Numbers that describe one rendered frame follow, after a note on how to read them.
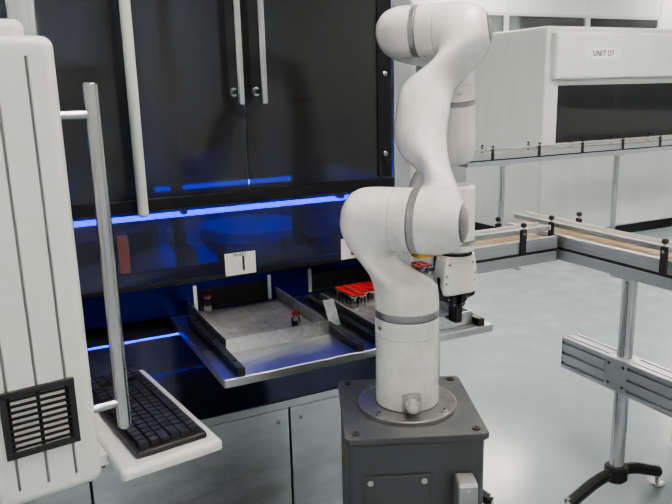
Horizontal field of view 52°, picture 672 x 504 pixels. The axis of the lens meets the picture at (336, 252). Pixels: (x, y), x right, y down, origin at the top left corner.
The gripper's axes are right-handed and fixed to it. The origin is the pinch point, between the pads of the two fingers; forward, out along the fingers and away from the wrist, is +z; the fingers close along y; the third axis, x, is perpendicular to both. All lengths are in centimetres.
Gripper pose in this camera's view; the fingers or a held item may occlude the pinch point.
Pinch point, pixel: (455, 313)
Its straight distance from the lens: 171.0
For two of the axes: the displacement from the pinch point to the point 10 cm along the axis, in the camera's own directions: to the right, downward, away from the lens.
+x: 4.5, 1.9, -8.7
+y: -8.9, 1.2, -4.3
